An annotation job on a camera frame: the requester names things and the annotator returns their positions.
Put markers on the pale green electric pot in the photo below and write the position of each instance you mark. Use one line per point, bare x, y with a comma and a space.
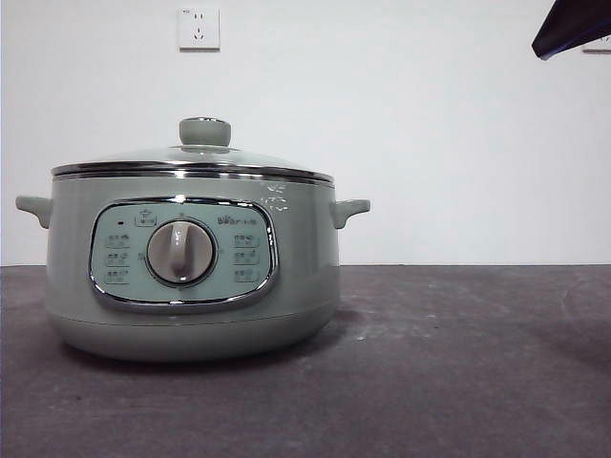
305, 267

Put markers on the glass lid with green knob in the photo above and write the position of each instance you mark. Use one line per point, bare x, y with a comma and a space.
205, 130

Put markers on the white wall socket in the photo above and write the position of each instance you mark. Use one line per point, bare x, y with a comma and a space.
199, 28
599, 48

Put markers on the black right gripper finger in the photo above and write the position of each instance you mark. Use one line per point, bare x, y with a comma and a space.
577, 24

